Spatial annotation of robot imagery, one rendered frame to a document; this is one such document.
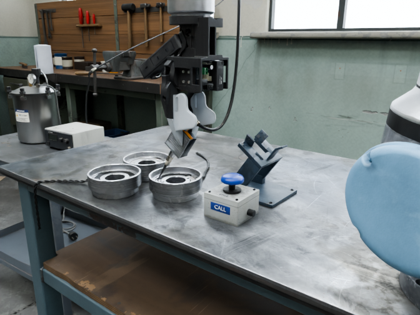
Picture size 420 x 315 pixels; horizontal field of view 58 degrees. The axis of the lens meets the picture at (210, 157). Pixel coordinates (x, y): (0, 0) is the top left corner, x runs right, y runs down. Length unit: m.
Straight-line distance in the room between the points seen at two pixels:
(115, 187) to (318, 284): 0.41
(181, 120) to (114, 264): 0.51
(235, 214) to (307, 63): 1.75
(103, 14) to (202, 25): 2.67
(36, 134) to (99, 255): 0.77
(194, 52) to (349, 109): 1.69
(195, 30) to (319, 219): 0.38
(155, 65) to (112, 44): 2.51
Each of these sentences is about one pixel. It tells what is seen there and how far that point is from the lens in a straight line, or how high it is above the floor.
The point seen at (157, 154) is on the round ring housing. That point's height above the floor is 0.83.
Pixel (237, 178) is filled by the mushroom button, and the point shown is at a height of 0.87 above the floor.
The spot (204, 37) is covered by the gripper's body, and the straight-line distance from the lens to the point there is 0.60.
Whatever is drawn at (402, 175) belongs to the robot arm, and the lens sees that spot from 0.32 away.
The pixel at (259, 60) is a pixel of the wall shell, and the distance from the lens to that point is 2.44.
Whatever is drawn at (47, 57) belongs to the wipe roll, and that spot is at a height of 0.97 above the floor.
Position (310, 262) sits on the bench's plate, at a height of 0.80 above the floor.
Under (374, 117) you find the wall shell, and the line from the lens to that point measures 2.21.
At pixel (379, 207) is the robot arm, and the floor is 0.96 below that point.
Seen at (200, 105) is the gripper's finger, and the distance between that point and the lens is 0.67.
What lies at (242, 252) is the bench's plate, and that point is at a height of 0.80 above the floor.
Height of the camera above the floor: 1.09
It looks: 17 degrees down
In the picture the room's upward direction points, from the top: 1 degrees clockwise
